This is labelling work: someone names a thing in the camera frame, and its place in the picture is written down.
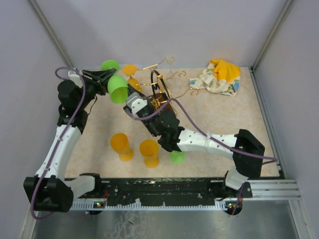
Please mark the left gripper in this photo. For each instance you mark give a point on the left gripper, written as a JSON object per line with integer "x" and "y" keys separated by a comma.
{"x": 100, "y": 79}

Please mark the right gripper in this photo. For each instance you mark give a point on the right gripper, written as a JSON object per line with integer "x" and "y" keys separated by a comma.
{"x": 131, "y": 89}

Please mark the green goblet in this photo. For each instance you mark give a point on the green goblet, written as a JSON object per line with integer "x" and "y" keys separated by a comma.
{"x": 117, "y": 86}
{"x": 177, "y": 157}

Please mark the yellow plastic goblet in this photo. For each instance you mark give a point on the yellow plastic goblet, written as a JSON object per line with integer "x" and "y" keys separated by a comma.
{"x": 130, "y": 70}

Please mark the clear wine glass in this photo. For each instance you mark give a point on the clear wine glass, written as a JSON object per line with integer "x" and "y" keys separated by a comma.
{"x": 170, "y": 61}

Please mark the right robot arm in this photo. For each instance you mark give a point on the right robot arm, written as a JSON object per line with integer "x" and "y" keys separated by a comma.
{"x": 243, "y": 148}

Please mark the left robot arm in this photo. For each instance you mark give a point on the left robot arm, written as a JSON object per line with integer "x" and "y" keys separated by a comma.
{"x": 47, "y": 190}

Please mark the yellow goblet front left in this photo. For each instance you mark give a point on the yellow goblet front left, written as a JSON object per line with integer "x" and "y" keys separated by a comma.
{"x": 120, "y": 144}

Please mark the yellow goblet front middle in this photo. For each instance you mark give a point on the yellow goblet front middle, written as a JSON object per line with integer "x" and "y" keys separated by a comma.
{"x": 149, "y": 150}

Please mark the green goblet front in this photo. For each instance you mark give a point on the green goblet front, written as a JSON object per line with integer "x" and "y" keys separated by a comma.
{"x": 177, "y": 157}

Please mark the yellow floral cloth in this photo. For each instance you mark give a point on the yellow floral cloth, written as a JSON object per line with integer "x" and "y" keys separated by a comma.
{"x": 219, "y": 77}

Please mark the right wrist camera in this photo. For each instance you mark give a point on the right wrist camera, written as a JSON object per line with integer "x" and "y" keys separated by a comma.
{"x": 135, "y": 102}

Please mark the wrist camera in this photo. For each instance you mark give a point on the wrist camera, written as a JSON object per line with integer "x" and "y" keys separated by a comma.
{"x": 135, "y": 102}
{"x": 74, "y": 77}

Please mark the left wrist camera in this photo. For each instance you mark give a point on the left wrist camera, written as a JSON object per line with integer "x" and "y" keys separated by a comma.
{"x": 74, "y": 77}

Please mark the gold wire wine glass rack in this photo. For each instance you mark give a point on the gold wire wine glass rack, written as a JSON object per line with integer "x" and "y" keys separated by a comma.
{"x": 161, "y": 92}

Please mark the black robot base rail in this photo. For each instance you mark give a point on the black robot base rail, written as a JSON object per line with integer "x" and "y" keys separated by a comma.
{"x": 165, "y": 191}

